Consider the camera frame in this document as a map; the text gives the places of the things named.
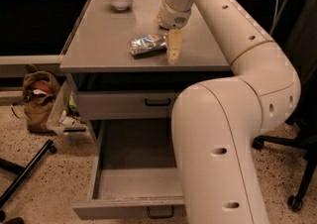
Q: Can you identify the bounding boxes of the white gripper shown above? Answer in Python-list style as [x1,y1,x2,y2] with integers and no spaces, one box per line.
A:
[157,0,191,64]

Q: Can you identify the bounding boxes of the silver blue redbull can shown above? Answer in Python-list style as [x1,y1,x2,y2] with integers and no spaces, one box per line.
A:
[129,34,166,56]

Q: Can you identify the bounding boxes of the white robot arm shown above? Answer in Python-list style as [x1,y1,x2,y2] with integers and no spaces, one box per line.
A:
[159,0,301,224]

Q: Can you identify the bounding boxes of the grey drawer cabinet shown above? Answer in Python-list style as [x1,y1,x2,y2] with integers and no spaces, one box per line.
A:
[60,0,232,135]

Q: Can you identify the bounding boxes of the closed grey top drawer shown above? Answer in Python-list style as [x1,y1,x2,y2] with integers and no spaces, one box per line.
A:
[75,90,176,120]

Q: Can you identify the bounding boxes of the open grey middle drawer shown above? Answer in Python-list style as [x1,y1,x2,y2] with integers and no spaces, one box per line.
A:
[73,118,185,220]

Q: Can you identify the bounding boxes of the clear plastic bin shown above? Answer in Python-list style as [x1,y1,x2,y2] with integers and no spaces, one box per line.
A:
[47,81,91,142]

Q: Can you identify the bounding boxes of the black office chair base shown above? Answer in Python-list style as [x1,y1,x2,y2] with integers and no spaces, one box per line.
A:
[252,118,317,212]

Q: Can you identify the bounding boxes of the black metal stand leg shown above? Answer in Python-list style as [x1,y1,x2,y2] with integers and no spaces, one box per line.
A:
[0,139,58,224]

